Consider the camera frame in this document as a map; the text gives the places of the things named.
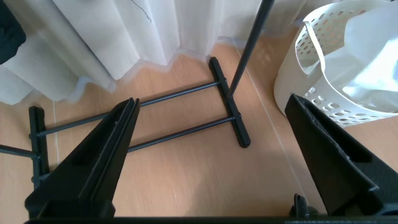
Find black clothes rack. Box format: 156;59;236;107
0;0;276;190

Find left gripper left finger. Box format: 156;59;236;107
24;97;141;218

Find white printed shirt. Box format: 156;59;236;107
323;2;398;108

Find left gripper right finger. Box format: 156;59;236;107
285;93;398;217

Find white curtain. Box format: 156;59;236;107
0;0;343;106

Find black shorts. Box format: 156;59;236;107
0;0;27;65

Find white laundry basket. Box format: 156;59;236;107
273;0;398;128

